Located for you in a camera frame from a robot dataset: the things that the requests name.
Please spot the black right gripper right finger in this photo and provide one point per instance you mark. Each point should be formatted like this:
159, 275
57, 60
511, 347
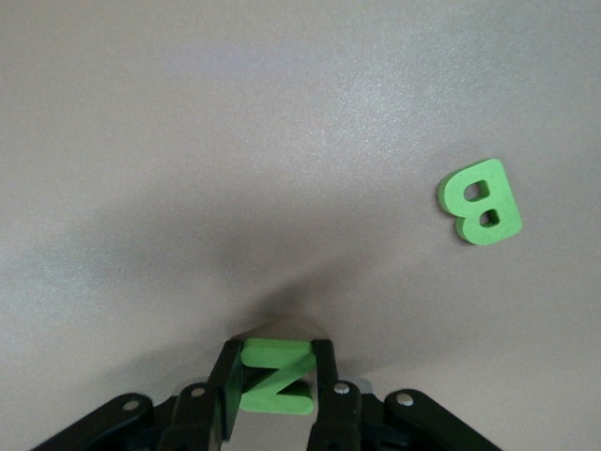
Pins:
326, 399

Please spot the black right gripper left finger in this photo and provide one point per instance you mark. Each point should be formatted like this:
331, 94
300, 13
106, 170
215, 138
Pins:
230, 390

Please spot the green foam letter N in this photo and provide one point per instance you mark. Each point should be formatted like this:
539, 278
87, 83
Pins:
277, 399

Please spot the green foam letter B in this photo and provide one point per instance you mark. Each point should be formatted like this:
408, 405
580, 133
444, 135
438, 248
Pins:
509, 206

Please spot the brown table cover sheet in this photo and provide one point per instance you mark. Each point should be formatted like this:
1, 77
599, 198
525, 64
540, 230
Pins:
141, 141

